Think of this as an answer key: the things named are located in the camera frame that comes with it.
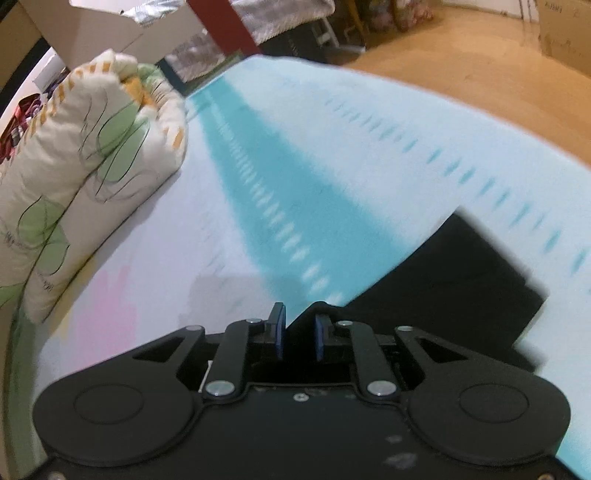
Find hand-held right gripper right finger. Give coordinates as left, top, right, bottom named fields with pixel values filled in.
left=314, top=314, right=468, bottom=398

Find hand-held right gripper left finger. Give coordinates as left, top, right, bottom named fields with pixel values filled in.
left=133, top=302, right=288, bottom=398

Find black pants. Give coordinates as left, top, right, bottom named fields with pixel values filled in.
left=288, top=210, right=552, bottom=372

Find floral bed sheet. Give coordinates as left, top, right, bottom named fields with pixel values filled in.
left=0, top=55, right=591, bottom=480

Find floral leaf-print pillow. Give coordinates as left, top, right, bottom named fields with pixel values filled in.
left=0, top=50, right=189, bottom=324

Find silver quilted cloth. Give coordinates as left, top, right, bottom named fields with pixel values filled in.
left=164, top=0, right=338, bottom=86

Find pile of colourful packets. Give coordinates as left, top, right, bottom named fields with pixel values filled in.
left=0, top=67, right=71, bottom=164

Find open cardboard box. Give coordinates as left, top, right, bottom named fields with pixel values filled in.
left=0, top=0, right=218, bottom=90

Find flat cardboard box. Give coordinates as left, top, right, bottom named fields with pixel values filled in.
left=537, top=0, right=591, bottom=78

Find red post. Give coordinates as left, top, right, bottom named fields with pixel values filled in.
left=187, top=0, right=265, bottom=57

